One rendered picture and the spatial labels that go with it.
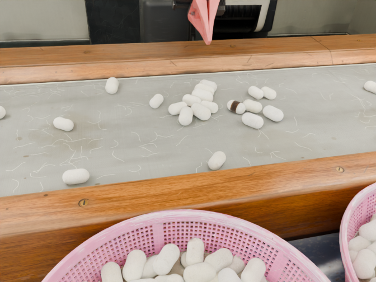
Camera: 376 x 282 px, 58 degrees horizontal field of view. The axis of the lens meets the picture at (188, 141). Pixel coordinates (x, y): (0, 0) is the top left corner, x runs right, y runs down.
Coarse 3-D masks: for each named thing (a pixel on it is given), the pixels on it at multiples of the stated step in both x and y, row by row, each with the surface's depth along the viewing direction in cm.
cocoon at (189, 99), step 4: (184, 96) 56; (188, 96) 55; (192, 96) 55; (196, 96) 56; (184, 100) 56; (188, 100) 55; (192, 100) 55; (196, 100) 55; (200, 100) 55; (188, 104) 56; (192, 104) 55
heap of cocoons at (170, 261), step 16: (192, 240) 35; (128, 256) 33; (144, 256) 33; (160, 256) 33; (176, 256) 33; (192, 256) 33; (208, 256) 33; (224, 256) 33; (112, 272) 31; (128, 272) 31; (144, 272) 33; (160, 272) 32; (176, 272) 34; (192, 272) 32; (208, 272) 32; (224, 272) 32; (240, 272) 34; (256, 272) 32
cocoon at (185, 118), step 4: (184, 108) 52; (188, 108) 52; (180, 112) 52; (184, 112) 51; (188, 112) 51; (192, 112) 52; (180, 116) 51; (184, 116) 50; (188, 116) 50; (180, 120) 51; (184, 120) 50; (188, 120) 50; (184, 124) 51; (188, 124) 51
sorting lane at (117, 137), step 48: (0, 96) 56; (48, 96) 57; (96, 96) 57; (144, 96) 58; (240, 96) 60; (288, 96) 61; (336, 96) 62; (0, 144) 46; (48, 144) 46; (96, 144) 47; (144, 144) 47; (192, 144) 48; (240, 144) 49; (288, 144) 49; (336, 144) 50; (0, 192) 39
